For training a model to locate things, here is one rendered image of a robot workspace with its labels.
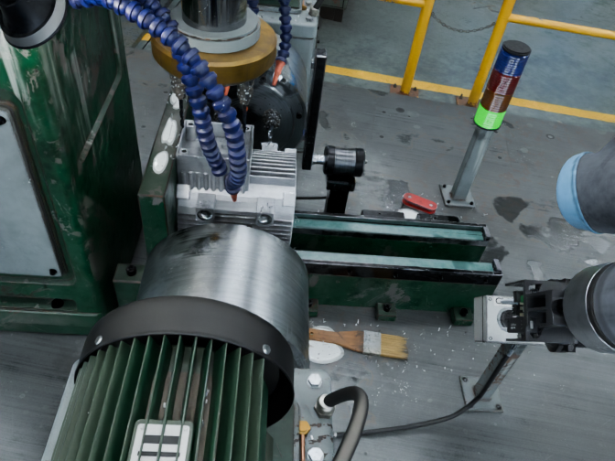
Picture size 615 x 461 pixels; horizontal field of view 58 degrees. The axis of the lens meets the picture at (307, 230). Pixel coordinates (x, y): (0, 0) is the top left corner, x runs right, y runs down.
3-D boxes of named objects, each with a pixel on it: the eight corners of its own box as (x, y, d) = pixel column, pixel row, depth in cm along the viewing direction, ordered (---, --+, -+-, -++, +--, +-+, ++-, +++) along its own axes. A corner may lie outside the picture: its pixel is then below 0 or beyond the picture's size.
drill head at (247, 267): (105, 530, 71) (65, 448, 53) (157, 301, 97) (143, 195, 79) (299, 534, 73) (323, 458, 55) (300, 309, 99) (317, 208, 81)
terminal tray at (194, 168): (178, 189, 94) (175, 155, 89) (187, 151, 101) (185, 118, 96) (248, 195, 95) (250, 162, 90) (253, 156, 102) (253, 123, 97)
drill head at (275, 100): (184, 187, 117) (176, 84, 100) (207, 86, 146) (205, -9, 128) (301, 197, 119) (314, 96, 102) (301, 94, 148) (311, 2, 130)
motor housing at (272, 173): (179, 266, 102) (172, 189, 88) (193, 198, 115) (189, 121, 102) (287, 273, 103) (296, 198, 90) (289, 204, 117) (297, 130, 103)
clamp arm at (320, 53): (298, 169, 113) (312, 55, 95) (298, 160, 115) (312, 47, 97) (315, 171, 113) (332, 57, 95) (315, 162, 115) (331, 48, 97)
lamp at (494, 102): (483, 112, 121) (490, 94, 118) (477, 97, 125) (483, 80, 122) (510, 114, 121) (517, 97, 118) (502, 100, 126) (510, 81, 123)
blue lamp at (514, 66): (497, 75, 115) (505, 55, 111) (490, 60, 119) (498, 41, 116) (525, 78, 115) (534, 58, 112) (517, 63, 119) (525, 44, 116)
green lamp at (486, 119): (477, 129, 124) (483, 112, 121) (470, 113, 128) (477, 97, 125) (502, 131, 125) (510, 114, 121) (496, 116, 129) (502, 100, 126)
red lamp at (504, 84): (490, 94, 118) (497, 75, 115) (483, 80, 122) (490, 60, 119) (517, 97, 118) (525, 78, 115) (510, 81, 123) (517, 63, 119)
